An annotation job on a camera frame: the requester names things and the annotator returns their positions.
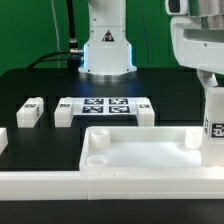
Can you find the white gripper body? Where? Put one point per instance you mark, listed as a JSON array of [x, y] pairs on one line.
[[195, 47]]

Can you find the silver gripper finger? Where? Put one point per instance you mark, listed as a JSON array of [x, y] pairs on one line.
[[207, 79]]

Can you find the white desk top tray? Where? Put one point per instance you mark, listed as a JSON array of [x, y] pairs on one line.
[[122, 148]]

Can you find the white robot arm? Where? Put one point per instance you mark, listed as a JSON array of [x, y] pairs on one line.
[[107, 55]]

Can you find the white front fence bar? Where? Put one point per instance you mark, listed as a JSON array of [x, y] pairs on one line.
[[71, 185]]

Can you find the white left side block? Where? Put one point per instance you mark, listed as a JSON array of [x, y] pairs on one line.
[[3, 139]]

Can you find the marker tag base plate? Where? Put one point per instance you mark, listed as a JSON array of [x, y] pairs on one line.
[[104, 106]]

